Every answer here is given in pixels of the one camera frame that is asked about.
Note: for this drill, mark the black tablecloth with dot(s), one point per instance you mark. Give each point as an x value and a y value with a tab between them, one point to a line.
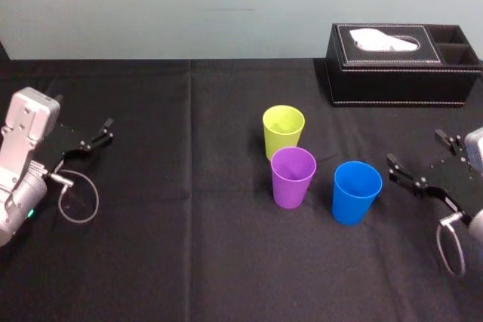
188	261

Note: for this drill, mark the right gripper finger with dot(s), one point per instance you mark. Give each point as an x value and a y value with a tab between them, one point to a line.
450	141
405	178

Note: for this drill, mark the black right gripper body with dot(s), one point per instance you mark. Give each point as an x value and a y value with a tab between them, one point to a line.
456	182

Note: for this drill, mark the purple plastic cup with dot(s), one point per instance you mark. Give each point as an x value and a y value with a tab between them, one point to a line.
290	194

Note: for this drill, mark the yellow-green plastic cup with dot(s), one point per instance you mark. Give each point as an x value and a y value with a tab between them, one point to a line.
277	145

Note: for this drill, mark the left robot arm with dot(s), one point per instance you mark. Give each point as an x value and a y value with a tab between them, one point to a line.
22	137

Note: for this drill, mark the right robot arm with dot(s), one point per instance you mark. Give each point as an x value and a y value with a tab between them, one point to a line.
476	148

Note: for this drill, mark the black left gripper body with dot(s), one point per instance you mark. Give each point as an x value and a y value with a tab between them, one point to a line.
60	145

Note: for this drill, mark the blue plastic cup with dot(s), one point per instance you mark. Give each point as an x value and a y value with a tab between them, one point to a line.
352	207

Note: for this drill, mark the black leather tissue box organizer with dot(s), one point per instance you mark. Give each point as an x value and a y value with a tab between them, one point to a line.
396	80

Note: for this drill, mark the white tissue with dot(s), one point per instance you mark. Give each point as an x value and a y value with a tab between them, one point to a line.
377	40

